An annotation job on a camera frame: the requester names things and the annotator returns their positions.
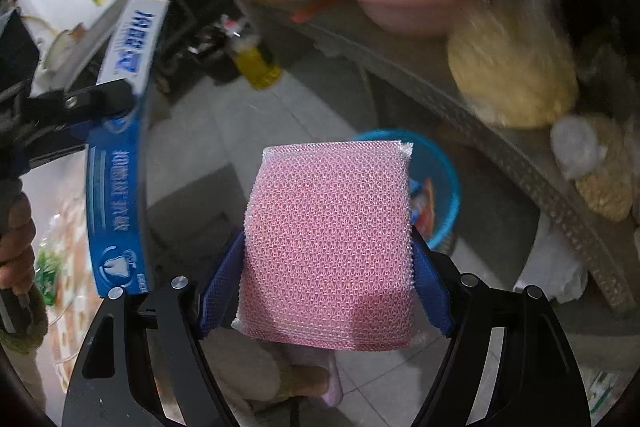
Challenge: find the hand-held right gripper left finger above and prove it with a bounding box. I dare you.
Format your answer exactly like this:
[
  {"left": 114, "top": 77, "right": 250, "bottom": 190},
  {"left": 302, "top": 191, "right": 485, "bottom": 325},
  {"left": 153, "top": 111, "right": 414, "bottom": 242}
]
[{"left": 62, "top": 232, "right": 246, "bottom": 427}]

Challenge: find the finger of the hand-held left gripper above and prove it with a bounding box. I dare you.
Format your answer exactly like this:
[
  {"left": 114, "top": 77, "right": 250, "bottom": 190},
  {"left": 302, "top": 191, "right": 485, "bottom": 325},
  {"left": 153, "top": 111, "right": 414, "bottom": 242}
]
[
  {"left": 30, "top": 79, "right": 137, "bottom": 130},
  {"left": 10, "top": 127, "right": 91, "bottom": 180}
]

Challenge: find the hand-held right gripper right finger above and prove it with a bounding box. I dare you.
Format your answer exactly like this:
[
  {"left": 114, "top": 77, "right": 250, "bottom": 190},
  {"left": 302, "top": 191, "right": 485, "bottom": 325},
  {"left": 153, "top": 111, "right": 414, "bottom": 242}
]
[{"left": 410, "top": 227, "right": 586, "bottom": 427}]

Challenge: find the blue white toothpaste box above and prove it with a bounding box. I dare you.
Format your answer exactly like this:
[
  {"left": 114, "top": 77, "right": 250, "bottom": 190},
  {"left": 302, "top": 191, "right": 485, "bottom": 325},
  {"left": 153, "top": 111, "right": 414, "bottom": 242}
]
[{"left": 85, "top": 0, "right": 169, "bottom": 299}]

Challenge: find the blue plastic basket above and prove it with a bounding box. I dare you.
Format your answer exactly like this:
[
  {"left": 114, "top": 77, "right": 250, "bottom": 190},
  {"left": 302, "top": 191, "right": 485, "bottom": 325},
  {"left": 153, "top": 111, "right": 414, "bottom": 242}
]
[{"left": 350, "top": 129, "right": 462, "bottom": 254}]

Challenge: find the pink mesh sponge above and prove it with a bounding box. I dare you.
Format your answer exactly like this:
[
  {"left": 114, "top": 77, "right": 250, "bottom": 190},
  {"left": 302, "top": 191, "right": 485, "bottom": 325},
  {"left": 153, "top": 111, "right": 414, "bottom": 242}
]
[{"left": 231, "top": 139, "right": 417, "bottom": 354}]

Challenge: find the person's left forearm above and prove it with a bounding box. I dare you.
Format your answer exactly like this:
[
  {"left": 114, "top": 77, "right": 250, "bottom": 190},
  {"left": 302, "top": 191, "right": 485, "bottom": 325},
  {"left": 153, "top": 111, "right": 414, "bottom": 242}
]
[{"left": 0, "top": 296, "right": 52, "bottom": 359}]

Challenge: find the person's left hand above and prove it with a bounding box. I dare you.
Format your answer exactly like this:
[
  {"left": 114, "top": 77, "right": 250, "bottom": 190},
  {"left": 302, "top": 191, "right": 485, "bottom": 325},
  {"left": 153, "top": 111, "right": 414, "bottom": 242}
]
[{"left": 0, "top": 193, "right": 36, "bottom": 298}]

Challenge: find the person's foot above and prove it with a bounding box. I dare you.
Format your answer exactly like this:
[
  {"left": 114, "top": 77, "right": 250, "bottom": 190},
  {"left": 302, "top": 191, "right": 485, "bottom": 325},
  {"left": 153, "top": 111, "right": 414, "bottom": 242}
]
[{"left": 235, "top": 337, "right": 332, "bottom": 414}]

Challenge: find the white plastic bag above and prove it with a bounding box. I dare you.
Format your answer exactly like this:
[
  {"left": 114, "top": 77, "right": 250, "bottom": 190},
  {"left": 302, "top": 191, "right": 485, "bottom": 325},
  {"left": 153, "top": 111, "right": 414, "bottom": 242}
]
[{"left": 514, "top": 236, "right": 589, "bottom": 304}]

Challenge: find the green packet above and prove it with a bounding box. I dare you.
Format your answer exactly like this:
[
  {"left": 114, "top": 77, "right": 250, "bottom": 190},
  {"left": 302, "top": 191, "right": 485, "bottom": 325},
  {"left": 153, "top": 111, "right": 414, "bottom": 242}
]
[{"left": 35, "top": 247, "right": 66, "bottom": 308}]

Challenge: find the dark bottle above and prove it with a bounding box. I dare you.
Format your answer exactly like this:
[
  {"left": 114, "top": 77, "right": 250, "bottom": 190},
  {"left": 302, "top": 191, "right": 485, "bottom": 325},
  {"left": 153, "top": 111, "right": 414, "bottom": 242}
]
[{"left": 189, "top": 13, "right": 242, "bottom": 84}]

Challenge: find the pink slipper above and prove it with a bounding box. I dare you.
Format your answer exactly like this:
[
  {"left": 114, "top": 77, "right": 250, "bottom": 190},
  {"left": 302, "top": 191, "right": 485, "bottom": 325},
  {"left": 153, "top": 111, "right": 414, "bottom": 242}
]
[{"left": 287, "top": 349, "right": 347, "bottom": 409}]

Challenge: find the yellow oil bottle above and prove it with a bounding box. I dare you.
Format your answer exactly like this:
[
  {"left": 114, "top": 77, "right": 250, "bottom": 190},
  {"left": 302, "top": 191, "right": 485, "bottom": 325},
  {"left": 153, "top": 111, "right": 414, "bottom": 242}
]
[{"left": 231, "top": 32, "right": 284, "bottom": 91}]

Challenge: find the green white carton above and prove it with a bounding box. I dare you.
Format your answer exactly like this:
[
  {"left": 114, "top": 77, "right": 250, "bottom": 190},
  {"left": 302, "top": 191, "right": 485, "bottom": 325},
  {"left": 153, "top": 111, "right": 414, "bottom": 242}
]
[{"left": 586, "top": 368, "right": 622, "bottom": 414}]

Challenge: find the beige grain bag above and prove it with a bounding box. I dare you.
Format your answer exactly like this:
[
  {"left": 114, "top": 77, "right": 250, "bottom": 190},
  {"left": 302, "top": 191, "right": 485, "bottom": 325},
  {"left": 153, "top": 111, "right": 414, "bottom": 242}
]
[{"left": 574, "top": 117, "right": 637, "bottom": 224}]

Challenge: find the small white bag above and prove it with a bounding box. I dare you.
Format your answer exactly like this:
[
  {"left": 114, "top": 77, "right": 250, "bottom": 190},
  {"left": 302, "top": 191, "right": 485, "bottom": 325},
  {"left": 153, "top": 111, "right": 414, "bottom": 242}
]
[{"left": 550, "top": 113, "right": 609, "bottom": 181}]

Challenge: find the grey perforated metal shelf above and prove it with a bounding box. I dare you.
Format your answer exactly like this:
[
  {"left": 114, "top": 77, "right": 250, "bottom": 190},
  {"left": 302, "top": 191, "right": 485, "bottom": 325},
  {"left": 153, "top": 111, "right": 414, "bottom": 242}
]
[{"left": 207, "top": 0, "right": 640, "bottom": 319}]

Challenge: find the yellow food in clear bag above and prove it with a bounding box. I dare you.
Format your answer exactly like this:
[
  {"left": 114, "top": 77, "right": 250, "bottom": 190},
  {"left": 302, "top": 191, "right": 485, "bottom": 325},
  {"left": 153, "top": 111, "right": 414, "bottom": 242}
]
[{"left": 446, "top": 11, "right": 582, "bottom": 128}]

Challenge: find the pink plastic basin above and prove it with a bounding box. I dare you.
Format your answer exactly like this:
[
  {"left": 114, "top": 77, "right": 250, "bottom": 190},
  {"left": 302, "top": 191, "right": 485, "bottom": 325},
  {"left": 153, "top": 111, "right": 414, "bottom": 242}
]
[{"left": 349, "top": 0, "right": 482, "bottom": 38}]

